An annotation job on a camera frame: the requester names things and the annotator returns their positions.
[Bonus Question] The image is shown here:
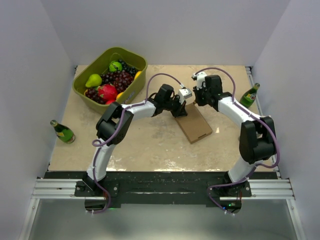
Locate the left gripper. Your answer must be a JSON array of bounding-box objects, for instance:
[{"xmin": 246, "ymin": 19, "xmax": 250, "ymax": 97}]
[{"xmin": 163, "ymin": 95, "xmax": 187, "ymax": 119}]

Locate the brown cardboard express box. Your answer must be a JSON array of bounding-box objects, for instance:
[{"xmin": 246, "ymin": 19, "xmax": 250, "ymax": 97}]
[{"xmin": 175, "ymin": 103, "xmax": 213, "ymax": 144}]

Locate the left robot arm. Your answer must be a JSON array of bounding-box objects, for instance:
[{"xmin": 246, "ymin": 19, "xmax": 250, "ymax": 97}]
[{"xmin": 82, "ymin": 84, "xmax": 192, "ymax": 196}]

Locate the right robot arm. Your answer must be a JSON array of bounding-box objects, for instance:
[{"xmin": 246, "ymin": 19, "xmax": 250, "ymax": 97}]
[{"xmin": 192, "ymin": 72, "xmax": 278, "ymax": 197}]

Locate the green glass bottle right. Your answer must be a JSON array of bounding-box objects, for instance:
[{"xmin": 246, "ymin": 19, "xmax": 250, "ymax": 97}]
[{"xmin": 239, "ymin": 83, "xmax": 260, "ymax": 109}]

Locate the green glass bottle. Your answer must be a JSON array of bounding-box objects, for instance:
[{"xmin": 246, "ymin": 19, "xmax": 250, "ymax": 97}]
[
  {"xmin": 50, "ymin": 120, "xmax": 76, "ymax": 144},
  {"xmin": 239, "ymin": 83, "xmax": 260, "ymax": 109}
]

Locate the yellow fruit at basket edge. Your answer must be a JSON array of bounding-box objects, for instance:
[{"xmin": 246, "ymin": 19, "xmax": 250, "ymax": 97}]
[{"xmin": 134, "ymin": 71, "xmax": 142, "ymax": 80}]

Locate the dark blue grape bunch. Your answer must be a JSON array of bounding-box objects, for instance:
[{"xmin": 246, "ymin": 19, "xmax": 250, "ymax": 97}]
[{"xmin": 118, "ymin": 59, "xmax": 138, "ymax": 77}]

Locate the red grape bunch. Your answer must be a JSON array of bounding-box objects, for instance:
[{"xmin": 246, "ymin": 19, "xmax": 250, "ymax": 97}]
[{"xmin": 100, "ymin": 70, "xmax": 134, "ymax": 93}]

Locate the red dragon fruit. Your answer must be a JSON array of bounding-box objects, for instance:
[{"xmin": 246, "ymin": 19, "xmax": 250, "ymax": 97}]
[{"xmin": 97, "ymin": 84, "xmax": 118, "ymax": 101}]

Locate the green apple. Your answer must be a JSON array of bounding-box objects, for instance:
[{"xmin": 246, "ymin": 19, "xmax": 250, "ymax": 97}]
[{"xmin": 108, "ymin": 61, "xmax": 123, "ymax": 73}]

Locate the small dark grape bunch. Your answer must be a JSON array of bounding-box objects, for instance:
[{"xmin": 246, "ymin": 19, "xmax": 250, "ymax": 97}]
[{"xmin": 84, "ymin": 87, "xmax": 106, "ymax": 105}]

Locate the green pear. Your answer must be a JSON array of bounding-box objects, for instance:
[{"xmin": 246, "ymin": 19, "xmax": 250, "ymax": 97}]
[{"xmin": 85, "ymin": 73, "xmax": 102, "ymax": 88}]

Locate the olive green plastic basket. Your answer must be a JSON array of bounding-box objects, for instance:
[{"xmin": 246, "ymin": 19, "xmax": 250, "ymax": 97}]
[{"xmin": 72, "ymin": 47, "xmax": 148, "ymax": 114}]

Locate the green glass bottle left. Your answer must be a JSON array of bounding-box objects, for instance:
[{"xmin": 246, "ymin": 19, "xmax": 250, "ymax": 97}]
[{"xmin": 50, "ymin": 120, "xmax": 76, "ymax": 144}]

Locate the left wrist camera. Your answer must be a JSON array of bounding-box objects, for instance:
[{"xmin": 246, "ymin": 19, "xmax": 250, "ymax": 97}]
[{"xmin": 178, "ymin": 88, "xmax": 192, "ymax": 105}]

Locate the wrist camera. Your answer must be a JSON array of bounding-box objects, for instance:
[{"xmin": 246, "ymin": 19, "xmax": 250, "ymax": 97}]
[
  {"xmin": 178, "ymin": 88, "xmax": 192, "ymax": 105},
  {"xmin": 191, "ymin": 71, "xmax": 207, "ymax": 90}
]

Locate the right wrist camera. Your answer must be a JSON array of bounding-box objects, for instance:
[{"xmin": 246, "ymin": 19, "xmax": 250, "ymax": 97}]
[{"xmin": 191, "ymin": 71, "xmax": 207, "ymax": 90}]

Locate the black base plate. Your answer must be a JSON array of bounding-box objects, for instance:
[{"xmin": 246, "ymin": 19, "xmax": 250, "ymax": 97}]
[{"xmin": 74, "ymin": 171, "xmax": 252, "ymax": 212}]

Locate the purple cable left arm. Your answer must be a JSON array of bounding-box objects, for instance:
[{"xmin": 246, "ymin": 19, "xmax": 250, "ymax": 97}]
[{"xmin": 84, "ymin": 72, "xmax": 185, "ymax": 215}]

